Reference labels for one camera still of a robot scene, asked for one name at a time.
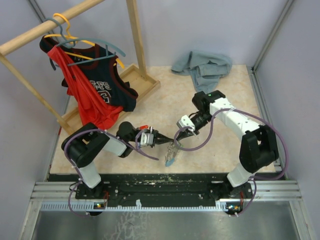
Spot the key with red tag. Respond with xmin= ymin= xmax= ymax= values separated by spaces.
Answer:
xmin=138 ymin=125 xmax=150 ymax=130

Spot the keyring chain with keys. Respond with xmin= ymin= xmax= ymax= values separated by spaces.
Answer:
xmin=163 ymin=138 xmax=185 ymax=168

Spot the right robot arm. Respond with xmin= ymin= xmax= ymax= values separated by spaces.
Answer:
xmin=173 ymin=90 xmax=279 ymax=198

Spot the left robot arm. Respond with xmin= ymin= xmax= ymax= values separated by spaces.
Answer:
xmin=61 ymin=121 xmax=174 ymax=199

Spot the light blue denim cloth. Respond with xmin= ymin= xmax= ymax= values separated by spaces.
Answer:
xmin=171 ymin=50 xmax=233 ymax=94

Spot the red shirt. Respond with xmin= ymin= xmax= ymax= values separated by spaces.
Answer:
xmin=47 ymin=46 xmax=123 ymax=130

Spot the navy basketball jersey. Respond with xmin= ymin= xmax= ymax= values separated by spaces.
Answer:
xmin=39 ymin=34 xmax=139 ymax=113

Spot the teal clothes hanger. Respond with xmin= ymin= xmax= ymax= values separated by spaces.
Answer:
xmin=44 ymin=16 xmax=126 ymax=71

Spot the yellow clothes hanger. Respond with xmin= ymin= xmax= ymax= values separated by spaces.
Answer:
xmin=43 ymin=12 xmax=125 ymax=70

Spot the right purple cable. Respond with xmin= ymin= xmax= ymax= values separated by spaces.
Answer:
xmin=173 ymin=108 xmax=290 ymax=217

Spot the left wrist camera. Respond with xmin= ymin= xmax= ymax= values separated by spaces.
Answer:
xmin=140 ymin=132 xmax=154 ymax=147

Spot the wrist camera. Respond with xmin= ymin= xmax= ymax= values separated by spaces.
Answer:
xmin=140 ymin=132 xmax=154 ymax=147
xmin=176 ymin=115 xmax=196 ymax=133

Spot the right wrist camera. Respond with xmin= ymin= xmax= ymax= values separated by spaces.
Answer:
xmin=176 ymin=115 xmax=196 ymax=133

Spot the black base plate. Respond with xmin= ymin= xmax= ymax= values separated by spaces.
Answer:
xmin=48 ymin=173 xmax=254 ymax=209

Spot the white cable duct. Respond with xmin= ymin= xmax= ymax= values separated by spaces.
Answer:
xmin=39 ymin=201 xmax=243 ymax=212

